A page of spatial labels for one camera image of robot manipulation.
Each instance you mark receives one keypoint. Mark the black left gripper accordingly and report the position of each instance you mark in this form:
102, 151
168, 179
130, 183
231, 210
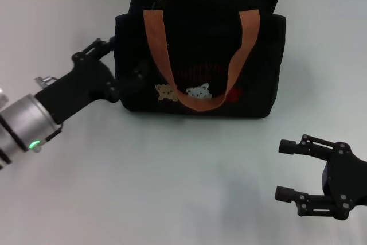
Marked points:
83, 84

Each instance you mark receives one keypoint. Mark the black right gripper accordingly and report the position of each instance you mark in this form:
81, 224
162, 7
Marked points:
347, 179

